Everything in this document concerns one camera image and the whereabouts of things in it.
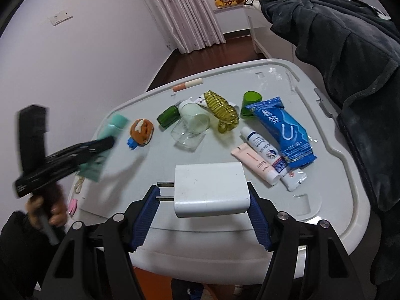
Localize brown and white plush toy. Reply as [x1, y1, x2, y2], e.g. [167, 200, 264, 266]
[129, 118, 154, 146]

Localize white power adapter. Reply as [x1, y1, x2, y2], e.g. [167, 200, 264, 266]
[156, 162, 250, 218]

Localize clear plastic cup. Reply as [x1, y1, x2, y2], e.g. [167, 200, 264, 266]
[171, 114, 210, 151]

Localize green plastic cup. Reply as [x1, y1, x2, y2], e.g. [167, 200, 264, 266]
[240, 91, 263, 118]

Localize white folding table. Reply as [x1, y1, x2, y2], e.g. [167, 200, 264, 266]
[70, 59, 370, 285]

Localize pink striped curtain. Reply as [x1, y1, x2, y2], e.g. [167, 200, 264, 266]
[144, 0, 225, 54]

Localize pink oval case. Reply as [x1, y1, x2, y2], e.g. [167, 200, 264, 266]
[68, 198, 78, 217]

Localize dark green bottle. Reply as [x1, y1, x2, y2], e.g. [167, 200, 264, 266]
[156, 105, 180, 129]

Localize white blue ointment tube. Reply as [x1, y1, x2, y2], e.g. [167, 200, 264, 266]
[241, 126, 307, 192]

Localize left hand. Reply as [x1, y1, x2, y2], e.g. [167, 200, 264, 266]
[26, 183, 68, 229]

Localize orange trash bucket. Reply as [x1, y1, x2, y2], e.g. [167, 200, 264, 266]
[133, 267, 217, 299]

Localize white bed frame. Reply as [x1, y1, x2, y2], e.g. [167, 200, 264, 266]
[244, 5, 325, 90]

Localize white plastic cup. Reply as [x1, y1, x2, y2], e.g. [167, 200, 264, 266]
[178, 99, 210, 134]

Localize pink cream tube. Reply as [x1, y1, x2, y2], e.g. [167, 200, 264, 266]
[230, 143, 280, 186]

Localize blue tissue pack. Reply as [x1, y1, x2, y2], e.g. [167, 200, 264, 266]
[246, 97, 317, 169]

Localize dark fleece blanket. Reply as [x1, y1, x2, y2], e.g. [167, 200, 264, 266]
[258, 0, 399, 287]

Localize blue bottle cap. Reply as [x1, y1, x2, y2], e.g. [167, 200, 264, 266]
[127, 137, 139, 150]

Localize white wall socket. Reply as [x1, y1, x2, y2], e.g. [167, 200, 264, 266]
[48, 10, 73, 27]

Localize yellow-green hair claw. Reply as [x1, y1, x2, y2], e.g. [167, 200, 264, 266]
[204, 90, 239, 134]

